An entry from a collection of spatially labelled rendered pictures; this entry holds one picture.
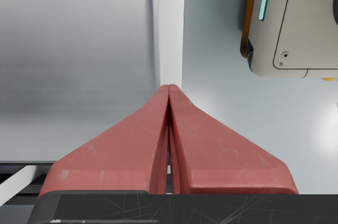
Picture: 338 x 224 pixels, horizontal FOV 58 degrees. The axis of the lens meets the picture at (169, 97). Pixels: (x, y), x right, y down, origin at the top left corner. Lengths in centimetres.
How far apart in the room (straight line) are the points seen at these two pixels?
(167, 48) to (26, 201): 29
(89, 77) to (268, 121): 134
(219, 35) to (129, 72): 99
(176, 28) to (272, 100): 125
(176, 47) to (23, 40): 15
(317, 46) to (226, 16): 37
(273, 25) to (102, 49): 75
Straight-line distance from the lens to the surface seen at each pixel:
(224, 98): 146
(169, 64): 32
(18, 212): 55
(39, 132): 41
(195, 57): 132
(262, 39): 103
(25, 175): 44
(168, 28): 30
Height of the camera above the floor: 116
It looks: 54 degrees down
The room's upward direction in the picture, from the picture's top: 180 degrees clockwise
